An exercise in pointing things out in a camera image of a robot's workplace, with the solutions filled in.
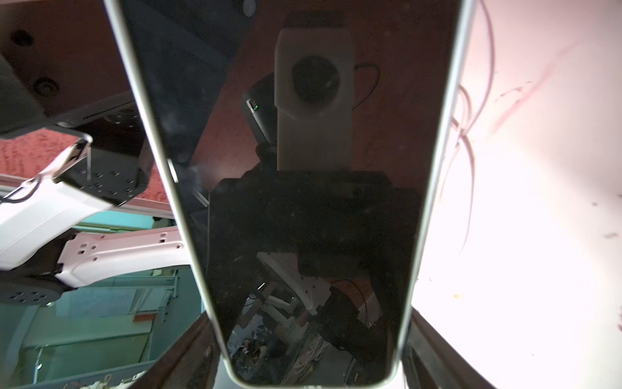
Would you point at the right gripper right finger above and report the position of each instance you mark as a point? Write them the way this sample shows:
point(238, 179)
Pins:
point(429, 361)

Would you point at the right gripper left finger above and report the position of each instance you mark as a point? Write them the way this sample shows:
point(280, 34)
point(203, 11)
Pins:
point(192, 362)

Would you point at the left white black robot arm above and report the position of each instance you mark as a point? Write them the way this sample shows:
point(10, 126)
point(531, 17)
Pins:
point(61, 69)

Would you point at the phone green case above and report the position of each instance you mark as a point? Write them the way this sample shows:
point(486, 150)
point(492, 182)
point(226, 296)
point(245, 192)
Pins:
point(300, 145)

